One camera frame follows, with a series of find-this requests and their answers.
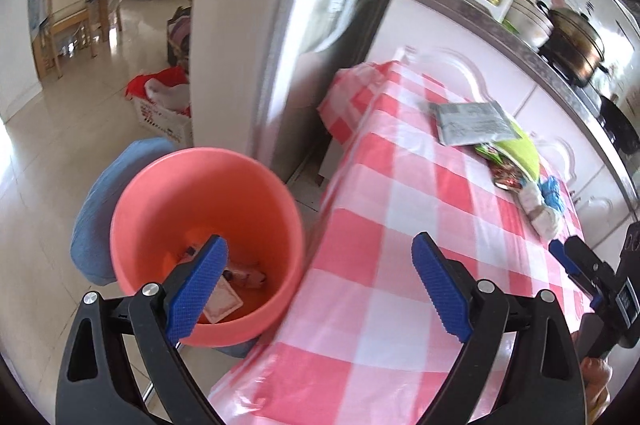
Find orange plastic trash bin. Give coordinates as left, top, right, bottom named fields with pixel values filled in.
left=110, top=148, right=305, bottom=348

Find white kitchen cabinets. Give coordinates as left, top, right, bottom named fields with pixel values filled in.
left=367, top=0, right=637, bottom=261

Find person right hand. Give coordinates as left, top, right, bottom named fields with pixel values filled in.
left=580, top=357, right=613, bottom=425

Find white paper in bin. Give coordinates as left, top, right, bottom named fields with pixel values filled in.
left=203, top=277, right=243, bottom=324

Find blue snack packet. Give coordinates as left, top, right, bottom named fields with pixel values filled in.
left=538, top=176, right=565, bottom=214

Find red snack packet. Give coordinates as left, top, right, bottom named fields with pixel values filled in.
left=488, top=158, right=530, bottom=193

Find red white checkered tablecloth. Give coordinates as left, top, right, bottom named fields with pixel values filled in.
left=209, top=62, right=588, bottom=424

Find yellow green sponge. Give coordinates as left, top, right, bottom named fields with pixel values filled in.
left=494, top=120, right=540, bottom=182

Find blue stool cushion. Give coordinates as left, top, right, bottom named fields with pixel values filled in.
left=70, top=137, right=177, bottom=286

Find green snack packet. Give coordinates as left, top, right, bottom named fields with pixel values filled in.
left=474, top=143, right=513, bottom=166

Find grey foil packet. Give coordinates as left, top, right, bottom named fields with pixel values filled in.
left=430, top=101, right=520, bottom=146

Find white laundry basket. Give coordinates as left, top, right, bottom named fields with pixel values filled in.
left=125, top=66, right=193, bottom=148

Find dark cooking pot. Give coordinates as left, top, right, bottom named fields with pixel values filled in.
left=536, top=0, right=610, bottom=88

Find wooden chair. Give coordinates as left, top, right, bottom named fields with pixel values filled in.
left=32, top=0, right=122, bottom=80

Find steel countertop edge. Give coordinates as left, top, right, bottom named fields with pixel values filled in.
left=416, top=0, right=639, bottom=214

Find glass sliding door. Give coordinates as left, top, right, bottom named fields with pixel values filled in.
left=252, top=0, right=374, bottom=180

